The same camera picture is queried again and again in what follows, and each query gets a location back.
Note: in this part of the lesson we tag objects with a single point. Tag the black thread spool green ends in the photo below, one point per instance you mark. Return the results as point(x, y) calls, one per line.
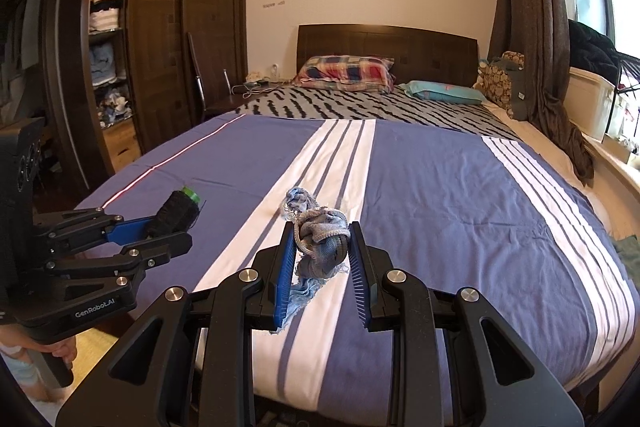
point(176, 215)

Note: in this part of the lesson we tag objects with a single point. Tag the purple white striped bedspread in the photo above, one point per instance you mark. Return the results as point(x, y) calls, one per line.
point(452, 208)

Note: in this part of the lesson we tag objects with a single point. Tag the white storage box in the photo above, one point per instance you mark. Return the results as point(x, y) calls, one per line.
point(588, 102)

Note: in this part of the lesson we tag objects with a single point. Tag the brown curtain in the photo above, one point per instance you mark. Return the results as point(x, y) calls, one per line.
point(539, 30)

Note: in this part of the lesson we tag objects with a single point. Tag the teal pillow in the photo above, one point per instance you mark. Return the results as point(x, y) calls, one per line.
point(442, 92)

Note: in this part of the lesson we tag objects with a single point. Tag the plaid red blue pillow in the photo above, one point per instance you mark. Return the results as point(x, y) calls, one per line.
point(352, 73)

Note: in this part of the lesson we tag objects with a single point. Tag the dark wooden wardrobe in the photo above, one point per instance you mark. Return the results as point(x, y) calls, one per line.
point(159, 76)

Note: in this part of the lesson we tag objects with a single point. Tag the dark wooden headboard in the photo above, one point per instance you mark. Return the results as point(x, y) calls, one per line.
point(418, 54)

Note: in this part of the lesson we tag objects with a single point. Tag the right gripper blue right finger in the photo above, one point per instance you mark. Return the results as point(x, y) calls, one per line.
point(360, 270)

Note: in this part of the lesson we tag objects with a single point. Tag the grey blue frayed fabric scrap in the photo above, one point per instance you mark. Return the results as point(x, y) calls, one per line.
point(321, 237)

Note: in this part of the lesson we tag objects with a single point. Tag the dark chair by bed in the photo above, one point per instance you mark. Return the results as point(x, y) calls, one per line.
point(216, 73)

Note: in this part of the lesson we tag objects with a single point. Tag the brown patterned cushion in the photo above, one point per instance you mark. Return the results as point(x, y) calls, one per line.
point(502, 81)

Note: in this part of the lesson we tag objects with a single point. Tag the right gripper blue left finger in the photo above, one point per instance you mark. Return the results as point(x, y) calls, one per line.
point(282, 275)

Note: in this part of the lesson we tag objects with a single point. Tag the black patterned grey blanket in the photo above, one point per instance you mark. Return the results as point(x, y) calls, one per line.
point(303, 103)

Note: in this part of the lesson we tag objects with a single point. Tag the black metal rack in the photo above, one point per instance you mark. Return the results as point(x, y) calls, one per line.
point(623, 119)

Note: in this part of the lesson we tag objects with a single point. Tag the black clothing pile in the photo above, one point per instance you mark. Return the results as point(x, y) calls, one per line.
point(593, 52)

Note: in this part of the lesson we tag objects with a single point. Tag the left hand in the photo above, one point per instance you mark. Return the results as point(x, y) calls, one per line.
point(14, 341)

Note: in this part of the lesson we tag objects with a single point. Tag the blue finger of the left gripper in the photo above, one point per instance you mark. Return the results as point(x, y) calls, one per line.
point(152, 253)
point(128, 232)

